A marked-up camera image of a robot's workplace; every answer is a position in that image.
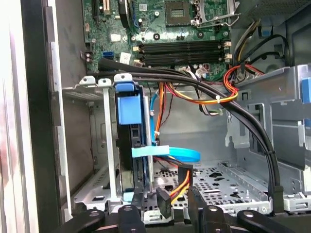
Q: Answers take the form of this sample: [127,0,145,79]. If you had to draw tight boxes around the hard disk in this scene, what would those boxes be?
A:
[113,81,155,204]

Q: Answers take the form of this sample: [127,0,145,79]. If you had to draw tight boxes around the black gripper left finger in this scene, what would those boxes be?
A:
[52,186,146,233]

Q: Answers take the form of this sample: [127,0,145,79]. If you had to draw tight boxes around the thick black cable bundle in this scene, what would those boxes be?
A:
[86,58,284,214]

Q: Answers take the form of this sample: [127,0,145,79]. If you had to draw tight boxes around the disk power wire black connectors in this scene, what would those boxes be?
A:
[153,157,194,218]

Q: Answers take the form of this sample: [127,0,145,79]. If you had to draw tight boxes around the green motherboard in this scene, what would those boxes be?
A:
[82,0,234,82]

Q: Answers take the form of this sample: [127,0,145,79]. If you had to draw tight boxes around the black RAM slot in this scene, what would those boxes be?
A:
[142,52,223,60]
[142,59,223,67]
[142,41,223,47]
[142,47,223,53]

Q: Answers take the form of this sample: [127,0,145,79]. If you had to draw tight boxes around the grey metal drive cage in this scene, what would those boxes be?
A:
[225,64,311,212]

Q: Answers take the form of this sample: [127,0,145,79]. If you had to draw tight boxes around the black open PC case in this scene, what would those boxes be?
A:
[20,0,311,233]

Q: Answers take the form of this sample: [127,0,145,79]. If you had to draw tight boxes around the metal locking lever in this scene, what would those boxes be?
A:
[191,13,241,27]

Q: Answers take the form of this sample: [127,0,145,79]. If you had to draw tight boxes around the blue plastic bay latch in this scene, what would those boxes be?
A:
[300,77,311,104]

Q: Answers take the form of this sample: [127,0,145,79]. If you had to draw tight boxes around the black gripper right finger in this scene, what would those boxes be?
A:
[188,186,291,233]

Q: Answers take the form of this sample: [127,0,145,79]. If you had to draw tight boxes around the orange red wire bundle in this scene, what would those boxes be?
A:
[154,63,265,140]

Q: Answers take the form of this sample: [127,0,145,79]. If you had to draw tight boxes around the CPU socket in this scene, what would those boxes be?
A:
[165,1,191,26]

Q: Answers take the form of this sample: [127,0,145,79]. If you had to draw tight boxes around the blue SATA wire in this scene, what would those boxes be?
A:
[132,93,202,164]

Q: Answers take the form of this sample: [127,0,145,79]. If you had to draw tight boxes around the black graphics card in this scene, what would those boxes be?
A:
[117,0,134,28]

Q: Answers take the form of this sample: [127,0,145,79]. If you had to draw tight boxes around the thin multicolour wire bundle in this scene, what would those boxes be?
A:
[198,92,225,117]

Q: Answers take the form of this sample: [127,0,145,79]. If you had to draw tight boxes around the black expansion slot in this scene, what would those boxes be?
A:
[91,0,100,24]

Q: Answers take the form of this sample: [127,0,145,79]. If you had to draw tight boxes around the metal socket cover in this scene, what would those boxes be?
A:
[191,0,241,25]

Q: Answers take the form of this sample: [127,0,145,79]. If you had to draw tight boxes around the power supply wire bundle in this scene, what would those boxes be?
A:
[230,19,291,71]

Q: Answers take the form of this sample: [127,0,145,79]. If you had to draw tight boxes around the grey metal disk bay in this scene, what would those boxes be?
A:
[62,74,156,219]

